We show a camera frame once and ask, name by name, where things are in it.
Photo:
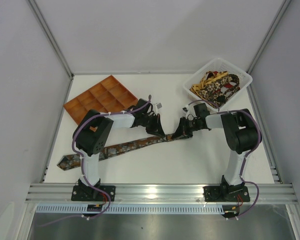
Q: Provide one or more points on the orange compartment tray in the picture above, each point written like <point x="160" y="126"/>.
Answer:
<point x="109" y="95"/>

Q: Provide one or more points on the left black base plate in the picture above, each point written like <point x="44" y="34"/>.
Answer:
<point x="83" y="193"/>

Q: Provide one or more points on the right aluminium frame post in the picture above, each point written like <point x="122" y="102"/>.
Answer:
<point x="270" y="32"/>

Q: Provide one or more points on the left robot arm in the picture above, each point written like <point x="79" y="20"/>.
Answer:
<point x="91" y="135"/>

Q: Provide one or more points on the white plastic basket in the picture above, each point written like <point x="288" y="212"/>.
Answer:
<point x="220" y="65"/>

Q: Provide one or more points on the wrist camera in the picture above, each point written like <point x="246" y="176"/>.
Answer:
<point x="186" y="111"/>
<point x="156" y="107"/>

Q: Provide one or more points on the yellow patterned tie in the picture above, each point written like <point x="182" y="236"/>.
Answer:
<point x="210" y="79"/>

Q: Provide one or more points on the brown grey floral tie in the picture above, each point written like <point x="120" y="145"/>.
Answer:
<point x="72" y="161"/>

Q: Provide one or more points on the dark floral tie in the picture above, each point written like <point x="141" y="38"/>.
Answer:
<point x="219" y="101"/>

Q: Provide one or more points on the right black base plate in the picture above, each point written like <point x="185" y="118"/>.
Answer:
<point x="215" y="193"/>

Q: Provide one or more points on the white slotted cable duct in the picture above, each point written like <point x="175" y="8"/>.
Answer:
<point x="192" y="209"/>

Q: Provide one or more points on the aluminium frame post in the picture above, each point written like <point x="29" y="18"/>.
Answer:
<point x="270" y="32"/>
<point x="34" y="7"/>

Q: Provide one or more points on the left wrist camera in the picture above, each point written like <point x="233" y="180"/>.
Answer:
<point x="156" y="107"/>

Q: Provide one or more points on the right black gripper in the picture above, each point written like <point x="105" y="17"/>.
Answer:
<point x="185" y="125"/>

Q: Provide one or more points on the left aluminium frame post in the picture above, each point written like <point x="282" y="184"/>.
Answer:
<point x="34" y="7"/>

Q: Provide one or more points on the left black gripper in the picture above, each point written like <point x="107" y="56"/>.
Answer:
<point x="152" y="122"/>

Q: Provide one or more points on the red tie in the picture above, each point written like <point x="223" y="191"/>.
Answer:
<point x="227" y="85"/>

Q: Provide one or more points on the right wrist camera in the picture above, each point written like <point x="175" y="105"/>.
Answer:
<point x="186" y="111"/>

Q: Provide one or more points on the aluminium mounting rail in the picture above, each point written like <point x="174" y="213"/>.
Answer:
<point x="269" y="194"/>

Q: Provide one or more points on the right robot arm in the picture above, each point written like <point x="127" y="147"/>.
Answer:
<point x="242" y="136"/>

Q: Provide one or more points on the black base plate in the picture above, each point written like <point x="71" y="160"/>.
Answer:
<point x="215" y="193"/>
<point x="83" y="193"/>

